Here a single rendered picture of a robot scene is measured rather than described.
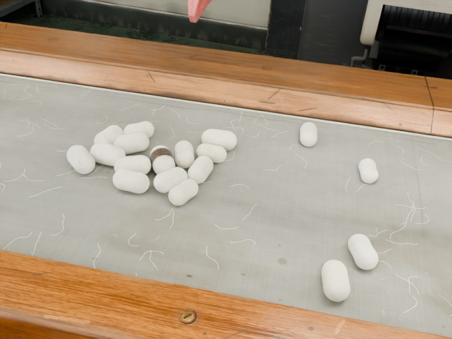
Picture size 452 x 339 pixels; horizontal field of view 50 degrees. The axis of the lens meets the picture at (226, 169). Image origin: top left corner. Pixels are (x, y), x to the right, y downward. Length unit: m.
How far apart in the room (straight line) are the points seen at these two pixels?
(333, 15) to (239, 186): 0.93
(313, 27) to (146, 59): 0.78
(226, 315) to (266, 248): 0.10
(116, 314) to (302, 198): 0.22
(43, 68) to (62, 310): 0.41
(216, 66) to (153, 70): 0.08
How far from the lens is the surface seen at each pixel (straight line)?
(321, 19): 1.37
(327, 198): 0.48
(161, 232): 0.43
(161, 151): 0.49
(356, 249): 0.42
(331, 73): 0.67
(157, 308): 0.35
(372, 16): 1.05
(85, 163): 0.49
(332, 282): 0.38
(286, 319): 0.35
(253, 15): 2.65
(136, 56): 0.68
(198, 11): 0.55
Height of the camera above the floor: 1.04
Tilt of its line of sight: 37 degrees down
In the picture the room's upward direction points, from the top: 4 degrees clockwise
